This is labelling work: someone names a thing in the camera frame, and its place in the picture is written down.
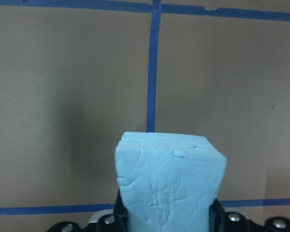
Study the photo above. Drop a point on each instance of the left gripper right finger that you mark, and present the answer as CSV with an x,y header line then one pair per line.
x,y
223,221

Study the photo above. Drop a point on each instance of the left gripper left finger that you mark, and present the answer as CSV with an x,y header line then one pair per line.
x,y
116,221

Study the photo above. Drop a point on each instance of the light blue foam block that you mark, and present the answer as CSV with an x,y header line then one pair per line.
x,y
168,181

